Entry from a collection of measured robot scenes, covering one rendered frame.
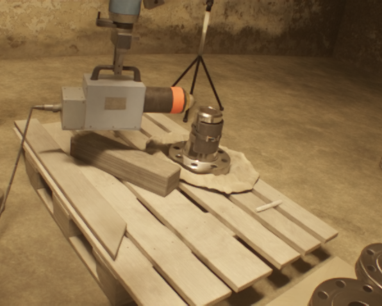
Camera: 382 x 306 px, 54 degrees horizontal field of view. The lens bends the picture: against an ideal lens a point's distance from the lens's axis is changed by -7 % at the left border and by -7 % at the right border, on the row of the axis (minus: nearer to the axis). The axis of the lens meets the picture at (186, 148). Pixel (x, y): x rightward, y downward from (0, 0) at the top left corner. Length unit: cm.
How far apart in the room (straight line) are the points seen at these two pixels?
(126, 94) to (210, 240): 57
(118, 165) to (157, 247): 41
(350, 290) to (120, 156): 91
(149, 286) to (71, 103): 66
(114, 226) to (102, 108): 42
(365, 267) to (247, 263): 35
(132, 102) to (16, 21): 226
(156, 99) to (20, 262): 73
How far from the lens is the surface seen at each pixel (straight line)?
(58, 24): 365
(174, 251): 120
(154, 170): 141
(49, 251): 138
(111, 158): 149
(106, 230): 120
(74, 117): 138
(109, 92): 137
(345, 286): 110
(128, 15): 133
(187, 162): 157
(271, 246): 132
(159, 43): 421
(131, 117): 142
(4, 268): 133
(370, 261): 124
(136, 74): 143
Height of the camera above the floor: 91
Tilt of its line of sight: 25 degrees down
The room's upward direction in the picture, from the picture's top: 10 degrees clockwise
